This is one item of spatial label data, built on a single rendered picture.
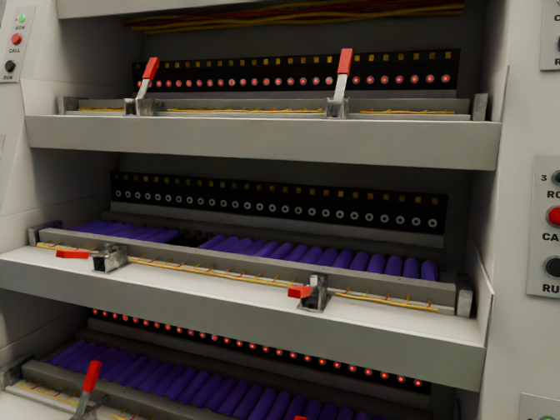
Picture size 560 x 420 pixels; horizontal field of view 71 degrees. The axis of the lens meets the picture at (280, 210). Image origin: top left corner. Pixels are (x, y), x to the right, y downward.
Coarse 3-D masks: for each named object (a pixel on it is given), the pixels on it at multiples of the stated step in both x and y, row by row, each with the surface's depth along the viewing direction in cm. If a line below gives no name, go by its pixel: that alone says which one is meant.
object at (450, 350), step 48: (0, 240) 55; (384, 240) 54; (432, 240) 52; (48, 288) 51; (96, 288) 48; (144, 288) 46; (192, 288) 45; (240, 288) 45; (480, 288) 38; (240, 336) 42; (288, 336) 40; (336, 336) 38; (384, 336) 37; (432, 336) 36; (480, 336) 36; (480, 384) 35
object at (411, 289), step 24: (48, 240) 57; (72, 240) 56; (96, 240) 54; (120, 240) 54; (192, 264) 49; (216, 264) 48; (240, 264) 47; (264, 264) 46; (288, 264) 46; (312, 264) 46; (336, 288) 44; (360, 288) 43; (384, 288) 42; (408, 288) 41; (432, 288) 40
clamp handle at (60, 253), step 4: (104, 248) 49; (108, 248) 49; (56, 252) 43; (60, 252) 43; (64, 252) 43; (68, 252) 43; (72, 252) 44; (76, 252) 44; (80, 252) 45; (84, 252) 45; (88, 252) 46; (92, 252) 48; (104, 252) 49; (108, 252) 49; (56, 256) 43; (60, 256) 43; (64, 256) 43; (68, 256) 43; (72, 256) 44; (76, 256) 44; (80, 256) 45; (84, 256) 45; (88, 256) 46; (92, 256) 47; (96, 256) 47; (100, 256) 48
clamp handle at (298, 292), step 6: (312, 282) 40; (288, 288) 34; (294, 288) 34; (300, 288) 35; (306, 288) 36; (312, 288) 38; (288, 294) 34; (294, 294) 34; (300, 294) 34; (306, 294) 36
